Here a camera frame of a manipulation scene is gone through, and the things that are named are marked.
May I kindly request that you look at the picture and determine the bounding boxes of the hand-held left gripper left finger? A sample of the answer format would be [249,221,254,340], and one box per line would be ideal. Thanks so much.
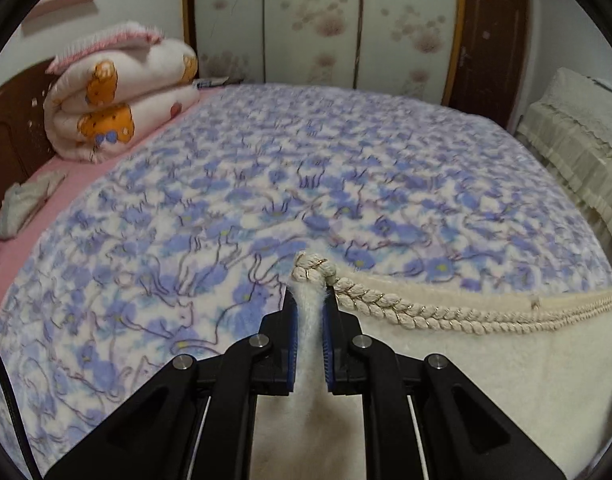
[44,287,298,480]

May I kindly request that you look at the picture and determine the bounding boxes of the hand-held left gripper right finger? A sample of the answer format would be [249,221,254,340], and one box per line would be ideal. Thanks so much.
[323,285,569,480]

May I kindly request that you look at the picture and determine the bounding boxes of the cream knit cardigan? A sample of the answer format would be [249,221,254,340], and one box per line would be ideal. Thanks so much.
[248,251,612,480]

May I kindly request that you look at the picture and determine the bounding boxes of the blue floral blanket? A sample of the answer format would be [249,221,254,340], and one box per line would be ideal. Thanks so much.
[0,82,612,480]

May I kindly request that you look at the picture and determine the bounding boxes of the pink bed sheet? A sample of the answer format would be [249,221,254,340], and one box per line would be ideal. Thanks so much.
[0,87,221,306]

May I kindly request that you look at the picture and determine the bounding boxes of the rolled bear print quilt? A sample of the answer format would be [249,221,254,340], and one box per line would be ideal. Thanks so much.
[43,40,200,164]

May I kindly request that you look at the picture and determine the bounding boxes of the folded grey cloth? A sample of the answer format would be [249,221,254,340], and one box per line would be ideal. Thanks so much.
[0,171,67,239]

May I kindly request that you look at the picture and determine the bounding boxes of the floral door wardrobe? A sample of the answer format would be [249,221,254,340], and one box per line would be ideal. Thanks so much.
[182,0,468,107]

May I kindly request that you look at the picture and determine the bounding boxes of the brown wooden door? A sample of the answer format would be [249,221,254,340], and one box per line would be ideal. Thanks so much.
[448,0,531,132]

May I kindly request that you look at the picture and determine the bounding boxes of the pink trimmed pillow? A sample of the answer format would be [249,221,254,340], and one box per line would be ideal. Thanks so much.
[46,21,165,75]

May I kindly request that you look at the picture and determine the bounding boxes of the brown wooden headboard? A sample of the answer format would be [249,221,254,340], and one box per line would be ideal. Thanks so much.
[0,59,57,228]

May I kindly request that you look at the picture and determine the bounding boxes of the pink wall shelf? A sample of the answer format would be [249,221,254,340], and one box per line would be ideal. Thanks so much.
[24,0,106,25]

